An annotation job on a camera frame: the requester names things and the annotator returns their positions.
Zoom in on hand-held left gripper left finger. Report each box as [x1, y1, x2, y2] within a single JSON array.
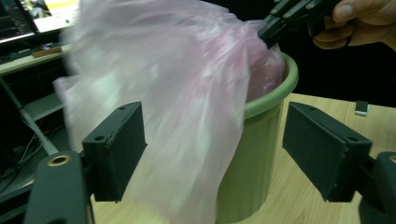
[[82, 101, 148, 203]]

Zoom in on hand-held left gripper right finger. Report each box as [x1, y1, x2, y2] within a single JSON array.
[[282, 102, 373, 203]]

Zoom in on green plastic bin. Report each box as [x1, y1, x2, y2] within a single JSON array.
[[214, 52, 300, 224]]

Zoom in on pink plastic bag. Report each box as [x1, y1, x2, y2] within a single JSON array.
[[52, 0, 286, 224]]

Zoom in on grey tape strip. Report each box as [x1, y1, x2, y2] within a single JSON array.
[[354, 100, 371, 117]]

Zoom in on brown flat block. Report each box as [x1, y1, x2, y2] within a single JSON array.
[[32, 46, 64, 59]]

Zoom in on grey desk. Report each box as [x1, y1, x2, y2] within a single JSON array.
[[0, 45, 74, 77]]

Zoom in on bright white panel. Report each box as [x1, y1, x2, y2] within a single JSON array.
[[32, 0, 80, 35]]

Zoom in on dark monitor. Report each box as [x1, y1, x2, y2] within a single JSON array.
[[0, 0, 35, 44]]

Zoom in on grey metal desk frame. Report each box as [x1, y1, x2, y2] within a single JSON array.
[[0, 76, 66, 157]]

